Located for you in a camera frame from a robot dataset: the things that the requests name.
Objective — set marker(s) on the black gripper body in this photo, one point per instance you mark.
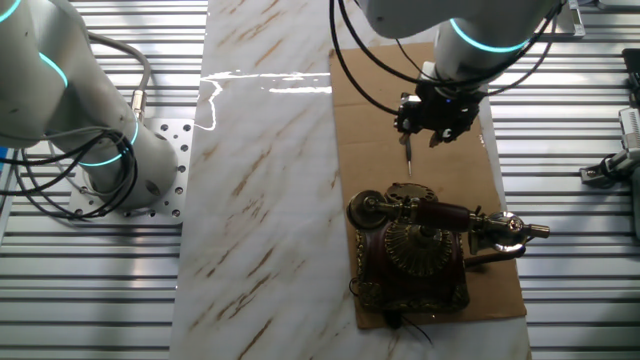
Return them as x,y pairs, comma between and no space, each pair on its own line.
447,107

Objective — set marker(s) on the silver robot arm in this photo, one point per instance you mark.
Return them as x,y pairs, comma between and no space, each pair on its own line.
75,100

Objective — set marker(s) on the silver ribbed camera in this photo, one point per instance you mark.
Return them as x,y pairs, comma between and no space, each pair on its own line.
631,127

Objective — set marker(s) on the black screwdriver green cap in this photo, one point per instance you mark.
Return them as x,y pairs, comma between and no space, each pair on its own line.
408,157

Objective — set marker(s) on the brown cardboard sheet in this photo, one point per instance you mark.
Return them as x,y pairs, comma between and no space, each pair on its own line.
370,150
260,200

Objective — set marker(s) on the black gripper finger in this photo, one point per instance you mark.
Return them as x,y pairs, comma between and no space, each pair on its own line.
442,136
410,115

